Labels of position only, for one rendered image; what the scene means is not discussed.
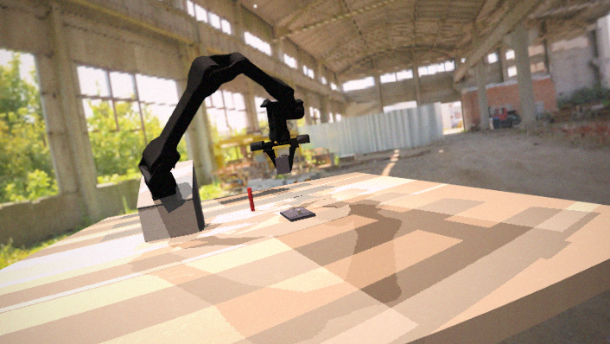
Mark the dark red peg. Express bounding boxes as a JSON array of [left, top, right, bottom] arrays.
[[247, 188, 255, 212]]

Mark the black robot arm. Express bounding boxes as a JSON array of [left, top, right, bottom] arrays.
[[137, 52, 305, 201]]

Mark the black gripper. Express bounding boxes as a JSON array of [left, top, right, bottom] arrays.
[[250, 119, 310, 169]]

